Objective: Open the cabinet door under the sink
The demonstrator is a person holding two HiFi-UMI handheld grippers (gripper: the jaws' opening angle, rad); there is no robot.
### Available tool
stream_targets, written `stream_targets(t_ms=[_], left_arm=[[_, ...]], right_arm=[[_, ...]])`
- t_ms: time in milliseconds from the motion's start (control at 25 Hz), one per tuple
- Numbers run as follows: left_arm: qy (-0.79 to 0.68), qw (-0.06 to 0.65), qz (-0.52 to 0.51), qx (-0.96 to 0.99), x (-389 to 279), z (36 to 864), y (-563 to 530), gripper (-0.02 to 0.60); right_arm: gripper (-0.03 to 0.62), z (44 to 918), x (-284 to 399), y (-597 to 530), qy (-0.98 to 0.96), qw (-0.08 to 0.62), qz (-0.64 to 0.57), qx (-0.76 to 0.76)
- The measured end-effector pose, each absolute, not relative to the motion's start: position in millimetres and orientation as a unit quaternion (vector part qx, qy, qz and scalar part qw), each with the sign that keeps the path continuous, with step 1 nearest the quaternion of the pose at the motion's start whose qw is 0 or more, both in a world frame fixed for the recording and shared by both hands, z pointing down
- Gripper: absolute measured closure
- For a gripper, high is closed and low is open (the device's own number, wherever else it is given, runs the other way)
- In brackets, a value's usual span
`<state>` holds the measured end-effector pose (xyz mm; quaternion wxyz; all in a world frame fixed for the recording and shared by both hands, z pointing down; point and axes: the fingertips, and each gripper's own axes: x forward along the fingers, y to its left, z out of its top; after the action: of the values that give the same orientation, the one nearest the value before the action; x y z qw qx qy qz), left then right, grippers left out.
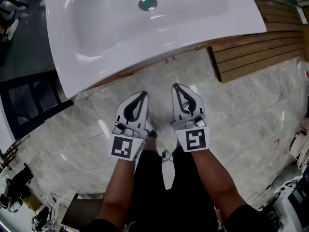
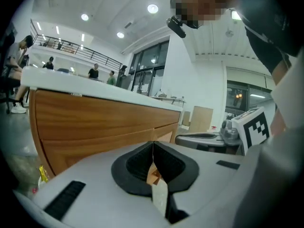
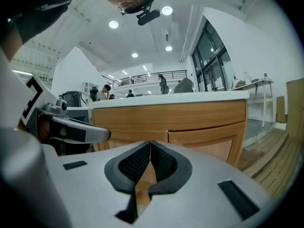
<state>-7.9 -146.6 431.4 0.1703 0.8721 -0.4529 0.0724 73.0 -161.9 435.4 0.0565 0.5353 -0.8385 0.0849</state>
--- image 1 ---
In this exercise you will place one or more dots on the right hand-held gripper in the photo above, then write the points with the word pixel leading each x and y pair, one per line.
pixel 195 140

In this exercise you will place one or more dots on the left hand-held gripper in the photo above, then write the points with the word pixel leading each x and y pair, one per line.
pixel 120 146

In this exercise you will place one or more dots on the person's left forearm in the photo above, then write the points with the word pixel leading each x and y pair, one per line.
pixel 116 192

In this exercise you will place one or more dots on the person's right forearm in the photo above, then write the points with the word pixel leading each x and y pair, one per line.
pixel 217 182

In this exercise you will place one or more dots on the person's left white shoe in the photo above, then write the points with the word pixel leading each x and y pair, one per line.
pixel 153 133

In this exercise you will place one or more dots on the person's left leg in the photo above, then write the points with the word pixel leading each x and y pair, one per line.
pixel 150 144

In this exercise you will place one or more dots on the person's black shorts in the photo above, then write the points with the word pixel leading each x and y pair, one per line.
pixel 188 190

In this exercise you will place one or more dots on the wooden plank platform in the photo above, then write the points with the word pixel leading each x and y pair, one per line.
pixel 253 52

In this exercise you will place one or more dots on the white ceramic sink basin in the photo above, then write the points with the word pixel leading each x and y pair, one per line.
pixel 4 124
pixel 108 33

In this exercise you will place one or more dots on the brown cardboard box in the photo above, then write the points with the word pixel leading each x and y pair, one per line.
pixel 82 211

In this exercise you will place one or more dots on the round metal sink drain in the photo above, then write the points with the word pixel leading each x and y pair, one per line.
pixel 147 3

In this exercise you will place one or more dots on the white round cart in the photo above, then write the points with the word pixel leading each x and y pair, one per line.
pixel 300 146

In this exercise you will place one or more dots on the pink waste bin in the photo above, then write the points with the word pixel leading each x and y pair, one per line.
pixel 306 123

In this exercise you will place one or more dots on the black bag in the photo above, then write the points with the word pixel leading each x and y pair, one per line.
pixel 19 180

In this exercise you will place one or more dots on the person's black t-shirt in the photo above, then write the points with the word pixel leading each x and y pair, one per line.
pixel 253 221

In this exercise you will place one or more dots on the white appliance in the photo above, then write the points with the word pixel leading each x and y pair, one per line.
pixel 289 202

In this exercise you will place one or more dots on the black metal frame stand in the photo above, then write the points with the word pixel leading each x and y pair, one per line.
pixel 61 93

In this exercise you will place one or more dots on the white frame shelf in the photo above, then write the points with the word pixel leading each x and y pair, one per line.
pixel 303 14

